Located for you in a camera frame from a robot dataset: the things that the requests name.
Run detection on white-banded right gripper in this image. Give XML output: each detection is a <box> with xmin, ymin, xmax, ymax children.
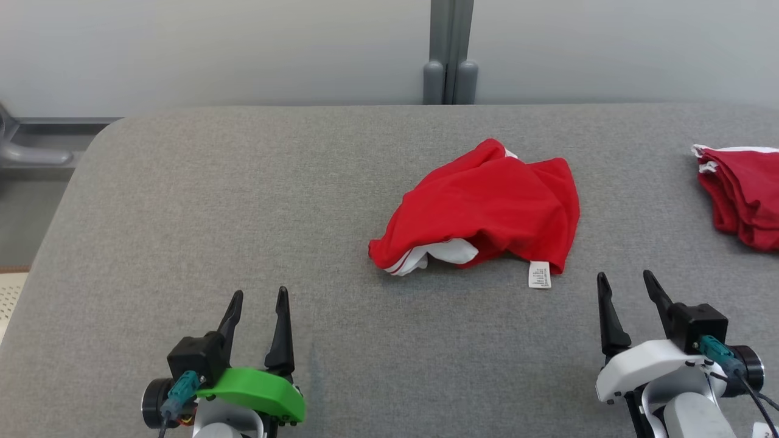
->
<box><xmin>595</xmin><ymin>269</ymin><xmax>765</xmax><ymax>404</ymax></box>

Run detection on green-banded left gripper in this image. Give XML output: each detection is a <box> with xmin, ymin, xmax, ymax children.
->
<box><xmin>141</xmin><ymin>286</ymin><xmax>306</xmax><ymax>430</ymax></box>

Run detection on red shorts with white stripes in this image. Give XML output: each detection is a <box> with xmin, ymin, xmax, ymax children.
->
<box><xmin>691</xmin><ymin>144</ymin><xmax>779</xmax><ymax>254</ymax></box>

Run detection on red shirt with striped trim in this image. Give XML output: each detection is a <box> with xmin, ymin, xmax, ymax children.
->
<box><xmin>368</xmin><ymin>138</ymin><xmax>581</xmax><ymax>290</ymax></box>

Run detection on grey fabric sofa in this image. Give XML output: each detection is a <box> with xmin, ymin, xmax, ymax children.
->
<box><xmin>0</xmin><ymin>103</ymin><xmax>779</xmax><ymax>438</ymax></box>

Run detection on beige perforated basket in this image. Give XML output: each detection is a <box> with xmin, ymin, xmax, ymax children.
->
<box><xmin>0</xmin><ymin>271</ymin><xmax>29</xmax><ymax>342</ymax></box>

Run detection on right black cable, teal plug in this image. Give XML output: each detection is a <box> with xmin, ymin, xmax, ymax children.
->
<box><xmin>697</xmin><ymin>335</ymin><xmax>779</xmax><ymax>438</ymax></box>

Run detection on black cable, teal plug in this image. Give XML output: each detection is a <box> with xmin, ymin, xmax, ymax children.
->
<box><xmin>697</xmin><ymin>335</ymin><xmax>779</xmax><ymax>438</ymax></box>
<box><xmin>156</xmin><ymin>370</ymin><xmax>203</xmax><ymax>438</ymax></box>

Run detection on left black cable, teal plug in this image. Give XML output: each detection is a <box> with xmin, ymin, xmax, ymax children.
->
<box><xmin>156</xmin><ymin>370</ymin><xmax>203</xmax><ymax>438</ymax></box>

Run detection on grey partition frame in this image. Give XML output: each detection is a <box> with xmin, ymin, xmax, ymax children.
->
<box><xmin>0</xmin><ymin>102</ymin><xmax>122</xmax><ymax>169</ymax></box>

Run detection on grey partition post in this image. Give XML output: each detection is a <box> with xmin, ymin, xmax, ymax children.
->
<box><xmin>423</xmin><ymin>0</ymin><xmax>479</xmax><ymax>106</ymax></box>

